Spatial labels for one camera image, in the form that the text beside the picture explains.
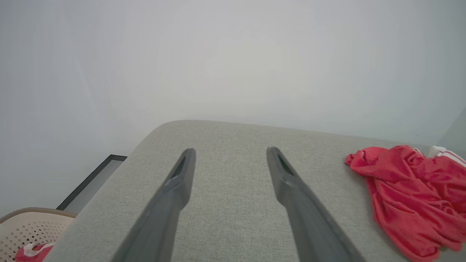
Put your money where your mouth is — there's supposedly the red and white basketball jersey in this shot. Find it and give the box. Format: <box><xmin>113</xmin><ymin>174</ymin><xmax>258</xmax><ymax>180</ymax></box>
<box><xmin>345</xmin><ymin>145</ymin><xmax>466</xmax><ymax>262</ymax></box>

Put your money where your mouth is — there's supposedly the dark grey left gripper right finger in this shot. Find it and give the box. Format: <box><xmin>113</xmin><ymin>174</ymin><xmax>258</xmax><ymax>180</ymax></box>
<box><xmin>266</xmin><ymin>146</ymin><xmax>366</xmax><ymax>262</ymax></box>

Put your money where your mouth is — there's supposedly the grey fabric sofa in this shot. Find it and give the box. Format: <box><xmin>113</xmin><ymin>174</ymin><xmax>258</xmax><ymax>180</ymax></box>
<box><xmin>44</xmin><ymin>120</ymin><xmax>466</xmax><ymax>262</ymax></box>

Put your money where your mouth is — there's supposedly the red and white crumpled garment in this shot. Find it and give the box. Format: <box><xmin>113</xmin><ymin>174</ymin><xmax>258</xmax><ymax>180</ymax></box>
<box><xmin>15</xmin><ymin>242</ymin><xmax>55</xmax><ymax>262</ymax></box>

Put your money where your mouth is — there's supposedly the dark baseboard strip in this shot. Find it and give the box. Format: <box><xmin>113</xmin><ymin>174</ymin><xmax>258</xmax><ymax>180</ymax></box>
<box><xmin>56</xmin><ymin>155</ymin><xmax>128</xmax><ymax>214</ymax></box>

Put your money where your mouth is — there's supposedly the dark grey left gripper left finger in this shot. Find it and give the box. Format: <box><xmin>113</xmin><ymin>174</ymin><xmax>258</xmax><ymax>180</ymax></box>
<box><xmin>111</xmin><ymin>148</ymin><xmax>196</xmax><ymax>262</ymax></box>

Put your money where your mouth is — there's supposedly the beige perforated laundry basket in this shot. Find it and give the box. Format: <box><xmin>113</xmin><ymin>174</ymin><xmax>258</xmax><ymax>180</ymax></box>
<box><xmin>0</xmin><ymin>207</ymin><xmax>78</xmax><ymax>262</ymax></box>

